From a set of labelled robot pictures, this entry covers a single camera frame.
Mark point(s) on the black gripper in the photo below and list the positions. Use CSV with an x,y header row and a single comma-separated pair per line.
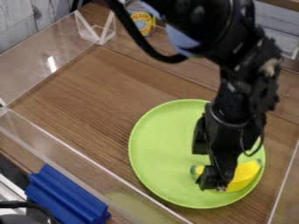
x,y
222,139

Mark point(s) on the yellow toy banana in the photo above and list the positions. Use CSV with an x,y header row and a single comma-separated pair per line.
x,y
245,174

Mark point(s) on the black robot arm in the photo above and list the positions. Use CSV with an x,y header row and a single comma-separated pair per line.
x,y
217,30

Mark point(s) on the green plate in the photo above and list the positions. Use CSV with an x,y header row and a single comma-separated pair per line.
x,y
161,158

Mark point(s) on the blue plastic clamp block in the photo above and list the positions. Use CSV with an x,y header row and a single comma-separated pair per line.
x,y
70,203

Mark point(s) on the yellow blue labelled can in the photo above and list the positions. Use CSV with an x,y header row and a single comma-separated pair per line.
x,y
144,20

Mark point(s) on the clear acrylic enclosure wall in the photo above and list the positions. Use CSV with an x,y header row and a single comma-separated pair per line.
x,y
33,148

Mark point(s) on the clear acrylic triangular bracket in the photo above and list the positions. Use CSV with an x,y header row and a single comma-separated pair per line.
x,y
98,34

